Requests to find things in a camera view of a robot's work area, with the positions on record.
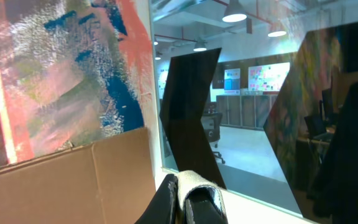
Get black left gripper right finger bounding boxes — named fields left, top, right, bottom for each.
left=183, top=189, right=228, bottom=224

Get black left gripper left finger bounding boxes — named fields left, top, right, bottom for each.
left=135, top=174, right=178, bottom=224

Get khaki green shorts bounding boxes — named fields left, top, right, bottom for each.
left=175, top=170, right=217, bottom=211

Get brown cardboard sheet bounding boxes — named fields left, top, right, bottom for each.
left=0, top=128, right=156, bottom=223

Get black office chair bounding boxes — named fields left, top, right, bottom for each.
left=201, top=113, right=223, bottom=149

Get colourful abstract painting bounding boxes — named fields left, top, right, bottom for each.
left=0, top=0, right=157, bottom=166

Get pendant ceiling lamp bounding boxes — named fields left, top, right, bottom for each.
left=222, top=0, right=247, bottom=23

